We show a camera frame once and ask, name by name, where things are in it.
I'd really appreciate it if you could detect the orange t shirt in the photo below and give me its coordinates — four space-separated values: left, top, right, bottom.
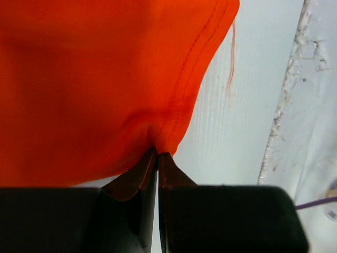
1 1 240 187

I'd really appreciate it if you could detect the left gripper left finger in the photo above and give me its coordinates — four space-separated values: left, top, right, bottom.
86 148 157 252

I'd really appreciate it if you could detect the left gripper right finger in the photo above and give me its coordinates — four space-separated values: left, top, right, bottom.
158 153 197 252

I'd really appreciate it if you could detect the white foam board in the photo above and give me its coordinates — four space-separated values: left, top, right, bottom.
259 1 336 252

